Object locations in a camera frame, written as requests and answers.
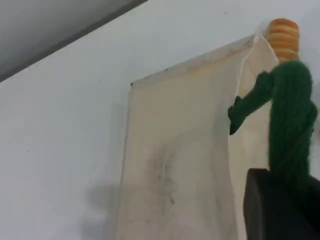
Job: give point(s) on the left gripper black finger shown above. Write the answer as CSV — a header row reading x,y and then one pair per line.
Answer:
x,y
280,212

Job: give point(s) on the beige cloth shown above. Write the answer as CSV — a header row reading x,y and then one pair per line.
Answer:
x,y
175,125

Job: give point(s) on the ridged golden bread roll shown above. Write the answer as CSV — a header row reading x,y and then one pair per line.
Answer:
x,y
283,37

